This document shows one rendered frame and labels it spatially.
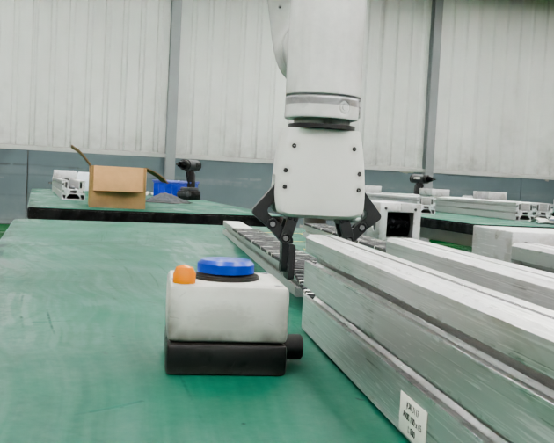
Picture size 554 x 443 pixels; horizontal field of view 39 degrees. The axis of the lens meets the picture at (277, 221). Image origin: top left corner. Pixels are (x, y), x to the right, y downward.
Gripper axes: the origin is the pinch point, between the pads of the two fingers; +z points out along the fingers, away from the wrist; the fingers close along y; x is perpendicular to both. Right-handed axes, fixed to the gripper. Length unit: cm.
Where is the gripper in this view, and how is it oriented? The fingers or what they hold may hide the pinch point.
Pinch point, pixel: (314, 263)
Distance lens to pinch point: 88.8
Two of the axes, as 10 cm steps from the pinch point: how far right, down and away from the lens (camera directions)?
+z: -0.5, 10.0, 0.5
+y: -9.9, -0.4, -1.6
